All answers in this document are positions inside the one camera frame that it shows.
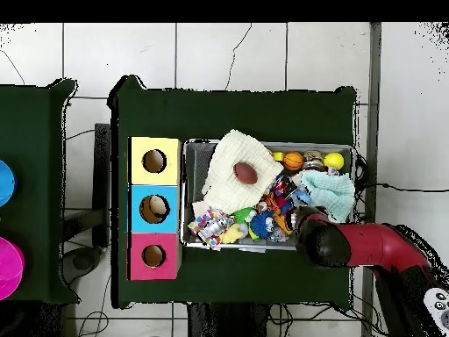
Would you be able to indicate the wooden box with three holes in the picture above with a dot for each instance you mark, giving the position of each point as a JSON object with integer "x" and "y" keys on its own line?
{"x": 136, "y": 224}

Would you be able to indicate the light blue knitted cloth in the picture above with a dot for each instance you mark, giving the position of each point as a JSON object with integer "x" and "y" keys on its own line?
{"x": 329, "y": 196}

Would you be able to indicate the orange toy basketball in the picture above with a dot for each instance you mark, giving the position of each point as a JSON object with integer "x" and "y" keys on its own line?
{"x": 293, "y": 160}

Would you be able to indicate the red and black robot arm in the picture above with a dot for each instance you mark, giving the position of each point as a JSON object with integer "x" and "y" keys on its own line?
{"x": 379, "y": 245}

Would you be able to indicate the brown toy football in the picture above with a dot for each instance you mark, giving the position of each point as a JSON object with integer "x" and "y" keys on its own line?
{"x": 245, "y": 173}

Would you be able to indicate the blue spiky ball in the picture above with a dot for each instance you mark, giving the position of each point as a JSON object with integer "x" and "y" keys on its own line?
{"x": 261, "y": 224}

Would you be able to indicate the yellow foam ball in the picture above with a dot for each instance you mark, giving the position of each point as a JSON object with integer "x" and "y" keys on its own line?
{"x": 334, "y": 161}

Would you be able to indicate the dark green table cloth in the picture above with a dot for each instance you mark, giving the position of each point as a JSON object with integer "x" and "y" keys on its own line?
{"x": 228, "y": 116}
{"x": 35, "y": 123}

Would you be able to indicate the cream knitted cloth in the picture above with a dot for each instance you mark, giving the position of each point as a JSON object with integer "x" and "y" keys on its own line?
{"x": 228, "y": 189}

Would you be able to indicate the colourful dotted cloth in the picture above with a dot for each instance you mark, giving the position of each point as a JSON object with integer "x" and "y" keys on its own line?
{"x": 201, "y": 221}

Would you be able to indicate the blue round container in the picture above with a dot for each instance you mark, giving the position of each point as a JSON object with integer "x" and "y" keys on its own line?
{"x": 6, "y": 182}

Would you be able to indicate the magenta round container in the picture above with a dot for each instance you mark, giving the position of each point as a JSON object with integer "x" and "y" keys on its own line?
{"x": 9, "y": 266}

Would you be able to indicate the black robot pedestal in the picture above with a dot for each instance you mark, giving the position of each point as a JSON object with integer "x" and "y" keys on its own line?
{"x": 228, "y": 323}

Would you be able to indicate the crushed black drink can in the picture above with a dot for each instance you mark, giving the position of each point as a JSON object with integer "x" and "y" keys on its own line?
{"x": 285, "y": 186}

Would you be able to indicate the yellow plush toy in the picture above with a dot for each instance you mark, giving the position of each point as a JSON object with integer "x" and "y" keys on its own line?
{"x": 231, "y": 234}

